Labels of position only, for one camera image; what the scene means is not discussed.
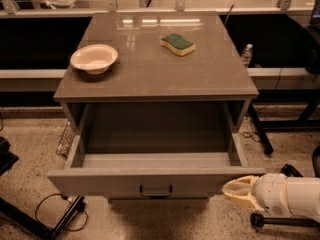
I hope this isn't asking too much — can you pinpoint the black stand left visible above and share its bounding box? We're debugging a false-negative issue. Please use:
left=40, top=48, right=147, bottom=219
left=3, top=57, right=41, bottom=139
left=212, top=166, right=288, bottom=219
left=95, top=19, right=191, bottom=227
left=0, top=137, right=89, bottom=240

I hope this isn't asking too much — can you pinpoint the grey drawer cabinet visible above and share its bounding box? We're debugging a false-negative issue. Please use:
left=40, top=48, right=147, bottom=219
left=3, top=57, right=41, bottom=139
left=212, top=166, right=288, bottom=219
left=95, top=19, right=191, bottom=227
left=54, top=12, right=258, bottom=134

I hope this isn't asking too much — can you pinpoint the wire mesh basket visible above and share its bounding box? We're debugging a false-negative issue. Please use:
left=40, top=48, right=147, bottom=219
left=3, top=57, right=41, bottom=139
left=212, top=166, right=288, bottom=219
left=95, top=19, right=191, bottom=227
left=56, top=122, right=75, bottom=158

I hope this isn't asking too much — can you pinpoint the black table leg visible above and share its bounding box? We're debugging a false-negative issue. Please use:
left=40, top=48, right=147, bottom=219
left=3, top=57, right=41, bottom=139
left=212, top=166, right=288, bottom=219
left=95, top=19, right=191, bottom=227
left=248, top=104, right=274, bottom=155

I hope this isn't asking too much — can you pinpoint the black floor cable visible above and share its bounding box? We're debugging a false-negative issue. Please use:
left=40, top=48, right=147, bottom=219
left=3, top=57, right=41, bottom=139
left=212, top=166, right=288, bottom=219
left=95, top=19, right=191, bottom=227
left=34, top=193, right=89, bottom=232

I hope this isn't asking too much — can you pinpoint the green and yellow sponge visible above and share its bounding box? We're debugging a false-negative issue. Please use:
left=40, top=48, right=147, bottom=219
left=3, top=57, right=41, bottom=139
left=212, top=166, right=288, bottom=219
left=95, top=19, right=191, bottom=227
left=160, top=33, right=196, bottom=57

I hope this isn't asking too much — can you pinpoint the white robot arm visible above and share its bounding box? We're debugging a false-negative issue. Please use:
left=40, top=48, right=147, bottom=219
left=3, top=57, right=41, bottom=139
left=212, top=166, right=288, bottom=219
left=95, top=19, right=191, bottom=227
left=222, top=173, right=320, bottom=222

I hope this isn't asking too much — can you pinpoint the clear plastic water bottle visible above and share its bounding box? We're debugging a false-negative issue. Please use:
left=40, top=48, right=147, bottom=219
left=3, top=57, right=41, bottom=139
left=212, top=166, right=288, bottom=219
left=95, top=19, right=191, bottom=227
left=241, top=44, right=253, bottom=67

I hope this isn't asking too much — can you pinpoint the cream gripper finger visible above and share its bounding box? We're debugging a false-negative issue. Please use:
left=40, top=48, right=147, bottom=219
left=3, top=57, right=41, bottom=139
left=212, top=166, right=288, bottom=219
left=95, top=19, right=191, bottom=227
left=224, top=192, right=264, bottom=211
left=222, top=175, right=259, bottom=193

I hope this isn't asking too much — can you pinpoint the white shallow bowl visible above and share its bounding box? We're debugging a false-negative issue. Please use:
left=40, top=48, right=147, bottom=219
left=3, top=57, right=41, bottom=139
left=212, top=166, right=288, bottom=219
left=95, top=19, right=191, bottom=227
left=70, top=44, right=118, bottom=75

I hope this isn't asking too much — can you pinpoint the black metal drawer handle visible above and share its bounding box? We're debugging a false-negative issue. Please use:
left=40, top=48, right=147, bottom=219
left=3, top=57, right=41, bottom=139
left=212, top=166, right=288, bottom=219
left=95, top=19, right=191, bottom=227
left=139, top=185, right=173, bottom=199

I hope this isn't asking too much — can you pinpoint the grey top drawer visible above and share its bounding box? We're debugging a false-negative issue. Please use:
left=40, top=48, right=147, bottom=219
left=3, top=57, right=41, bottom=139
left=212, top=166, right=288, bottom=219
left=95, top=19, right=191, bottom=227
left=47, top=102, right=268, bottom=200

